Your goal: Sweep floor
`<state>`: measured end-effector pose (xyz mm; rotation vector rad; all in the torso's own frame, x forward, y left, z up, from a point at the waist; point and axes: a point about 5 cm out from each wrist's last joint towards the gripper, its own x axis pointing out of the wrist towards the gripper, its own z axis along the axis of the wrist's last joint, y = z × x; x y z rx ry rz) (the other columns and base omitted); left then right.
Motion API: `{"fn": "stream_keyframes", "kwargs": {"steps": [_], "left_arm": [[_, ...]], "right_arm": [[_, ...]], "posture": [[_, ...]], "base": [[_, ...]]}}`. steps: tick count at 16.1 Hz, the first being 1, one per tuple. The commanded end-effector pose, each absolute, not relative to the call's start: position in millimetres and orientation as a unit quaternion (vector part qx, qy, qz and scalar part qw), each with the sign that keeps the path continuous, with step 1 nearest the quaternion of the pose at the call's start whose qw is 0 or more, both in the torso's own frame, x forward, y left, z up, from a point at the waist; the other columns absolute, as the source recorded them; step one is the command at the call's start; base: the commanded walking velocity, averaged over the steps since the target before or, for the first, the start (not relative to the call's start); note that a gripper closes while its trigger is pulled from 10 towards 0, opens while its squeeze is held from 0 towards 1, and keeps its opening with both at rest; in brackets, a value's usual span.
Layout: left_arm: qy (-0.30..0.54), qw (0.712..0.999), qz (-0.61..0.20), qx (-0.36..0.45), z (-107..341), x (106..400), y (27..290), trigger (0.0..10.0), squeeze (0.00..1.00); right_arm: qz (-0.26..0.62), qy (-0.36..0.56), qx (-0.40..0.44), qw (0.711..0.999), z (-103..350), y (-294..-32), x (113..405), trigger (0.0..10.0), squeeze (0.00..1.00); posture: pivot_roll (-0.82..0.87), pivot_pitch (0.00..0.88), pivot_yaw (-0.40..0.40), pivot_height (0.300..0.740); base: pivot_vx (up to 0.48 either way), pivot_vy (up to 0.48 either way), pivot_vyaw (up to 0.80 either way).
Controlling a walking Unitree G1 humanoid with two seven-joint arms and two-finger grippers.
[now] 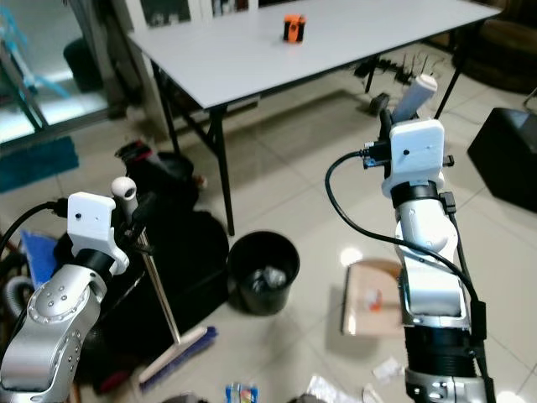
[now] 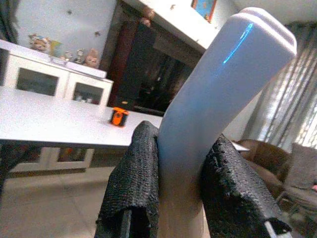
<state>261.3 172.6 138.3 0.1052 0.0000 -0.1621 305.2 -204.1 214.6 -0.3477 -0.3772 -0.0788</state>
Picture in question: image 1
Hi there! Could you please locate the broom with metal pole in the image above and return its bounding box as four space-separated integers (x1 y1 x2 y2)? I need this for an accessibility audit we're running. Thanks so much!
113 177 221 394

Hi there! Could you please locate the beige long-handled dustpan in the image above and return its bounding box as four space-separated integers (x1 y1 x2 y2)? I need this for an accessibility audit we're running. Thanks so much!
341 74 440 339

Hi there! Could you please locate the black power adapter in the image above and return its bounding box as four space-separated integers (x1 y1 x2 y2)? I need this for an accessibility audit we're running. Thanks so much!
369 92 392 115

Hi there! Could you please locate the black router with antennas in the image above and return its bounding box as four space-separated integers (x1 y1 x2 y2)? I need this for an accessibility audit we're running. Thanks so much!
354 49 429 95

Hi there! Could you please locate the red and black object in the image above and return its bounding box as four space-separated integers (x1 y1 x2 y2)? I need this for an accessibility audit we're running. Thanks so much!
115 140 154 170

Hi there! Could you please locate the large black bag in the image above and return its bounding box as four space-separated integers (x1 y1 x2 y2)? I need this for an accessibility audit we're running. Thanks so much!
50 149 231 395

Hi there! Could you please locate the blue plastic sheet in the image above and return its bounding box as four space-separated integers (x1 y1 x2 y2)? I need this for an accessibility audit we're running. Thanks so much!
20 230 70 286

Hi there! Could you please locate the white folding table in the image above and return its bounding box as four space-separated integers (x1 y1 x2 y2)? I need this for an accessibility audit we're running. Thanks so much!
126 0 504 238

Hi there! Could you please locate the blue door mat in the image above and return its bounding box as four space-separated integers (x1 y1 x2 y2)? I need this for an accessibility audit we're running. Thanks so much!
0 135 81 194

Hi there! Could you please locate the black square ottoman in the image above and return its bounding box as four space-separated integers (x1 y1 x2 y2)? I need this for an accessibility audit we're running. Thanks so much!
467 106 537 214

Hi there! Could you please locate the black round waste bin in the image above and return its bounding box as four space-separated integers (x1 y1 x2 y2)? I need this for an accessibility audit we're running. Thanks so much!
226 231 301 317

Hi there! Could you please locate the small orange black device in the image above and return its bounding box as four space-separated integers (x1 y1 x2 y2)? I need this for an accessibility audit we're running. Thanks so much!
282 13 308 44

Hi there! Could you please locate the brown sofa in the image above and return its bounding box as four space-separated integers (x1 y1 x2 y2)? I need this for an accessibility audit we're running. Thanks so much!
453 0 537 95

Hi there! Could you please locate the light blue chair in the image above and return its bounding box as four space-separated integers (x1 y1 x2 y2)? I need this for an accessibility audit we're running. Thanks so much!
0 7 61 100

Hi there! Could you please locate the dark outdoor bin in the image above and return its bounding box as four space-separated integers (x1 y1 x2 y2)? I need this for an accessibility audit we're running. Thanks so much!
62 37 103 93

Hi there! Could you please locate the blue snack packet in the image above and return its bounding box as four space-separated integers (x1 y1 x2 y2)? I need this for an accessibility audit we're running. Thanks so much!
224 383 258 403

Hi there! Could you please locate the crumpled white paper scrap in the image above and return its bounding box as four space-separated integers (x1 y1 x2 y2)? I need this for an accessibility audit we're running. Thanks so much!
373 356 405 384

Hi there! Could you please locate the white plastic wrapper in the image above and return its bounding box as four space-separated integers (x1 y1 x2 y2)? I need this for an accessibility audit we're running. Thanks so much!
305 374 355 403

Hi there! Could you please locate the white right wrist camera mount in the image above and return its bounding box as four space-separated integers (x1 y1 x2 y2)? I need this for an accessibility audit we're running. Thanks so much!
381 119 446 201

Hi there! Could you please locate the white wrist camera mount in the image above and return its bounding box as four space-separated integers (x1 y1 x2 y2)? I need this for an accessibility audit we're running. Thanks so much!
381 119 446 201
67 192 130 275

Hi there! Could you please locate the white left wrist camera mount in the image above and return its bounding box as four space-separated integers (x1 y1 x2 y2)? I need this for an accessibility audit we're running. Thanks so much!
67 192 130 275

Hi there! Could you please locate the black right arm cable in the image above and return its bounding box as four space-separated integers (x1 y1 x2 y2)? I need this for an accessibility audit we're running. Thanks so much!
325 149 486 337

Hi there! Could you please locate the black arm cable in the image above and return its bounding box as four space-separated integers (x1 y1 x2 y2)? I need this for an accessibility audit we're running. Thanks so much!
325 149 486 337
0 201 71 253

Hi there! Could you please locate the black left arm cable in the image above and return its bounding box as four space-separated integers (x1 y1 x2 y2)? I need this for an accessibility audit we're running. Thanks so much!
0 201 71 253

